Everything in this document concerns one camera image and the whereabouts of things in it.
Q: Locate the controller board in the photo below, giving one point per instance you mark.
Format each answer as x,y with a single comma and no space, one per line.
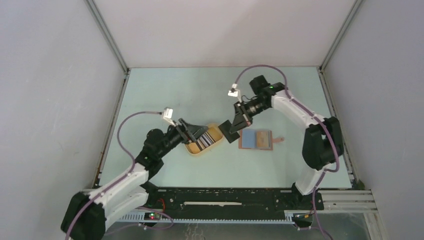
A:
303,217
152,216

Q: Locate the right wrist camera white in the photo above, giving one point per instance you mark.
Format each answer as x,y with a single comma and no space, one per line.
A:
235,92

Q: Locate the left controller board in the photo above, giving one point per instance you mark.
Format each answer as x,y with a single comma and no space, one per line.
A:
152,216

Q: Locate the black credit card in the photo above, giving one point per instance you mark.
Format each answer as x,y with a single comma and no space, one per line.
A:
225,130

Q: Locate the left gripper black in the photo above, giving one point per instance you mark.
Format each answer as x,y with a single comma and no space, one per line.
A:
189,137

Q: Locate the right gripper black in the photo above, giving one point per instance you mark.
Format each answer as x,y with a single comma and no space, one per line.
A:
242,117

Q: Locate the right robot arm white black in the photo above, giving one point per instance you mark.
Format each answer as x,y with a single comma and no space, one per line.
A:
322,142

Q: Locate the white cable duct strip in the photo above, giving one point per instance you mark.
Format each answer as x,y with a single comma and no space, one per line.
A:
139,217

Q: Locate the striped cards in tray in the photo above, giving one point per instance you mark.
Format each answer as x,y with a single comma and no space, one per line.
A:
205,141

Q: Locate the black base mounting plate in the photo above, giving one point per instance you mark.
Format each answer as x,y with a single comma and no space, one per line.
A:
232,203

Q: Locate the gold credit card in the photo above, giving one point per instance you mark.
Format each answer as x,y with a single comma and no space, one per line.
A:
263,139

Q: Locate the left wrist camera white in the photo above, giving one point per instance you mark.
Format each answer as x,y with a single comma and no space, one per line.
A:
167,114

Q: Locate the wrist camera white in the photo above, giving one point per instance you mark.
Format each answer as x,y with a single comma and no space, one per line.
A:
167,114
235,92

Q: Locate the oval wooden tray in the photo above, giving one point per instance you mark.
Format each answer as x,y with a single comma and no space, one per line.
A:
214,131

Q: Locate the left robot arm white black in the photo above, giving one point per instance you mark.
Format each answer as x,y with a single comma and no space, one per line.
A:
90,214

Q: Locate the brown leather card holder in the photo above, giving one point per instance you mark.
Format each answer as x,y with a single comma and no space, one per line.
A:
247,140

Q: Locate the right controller board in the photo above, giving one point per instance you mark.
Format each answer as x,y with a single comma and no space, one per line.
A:
303,217

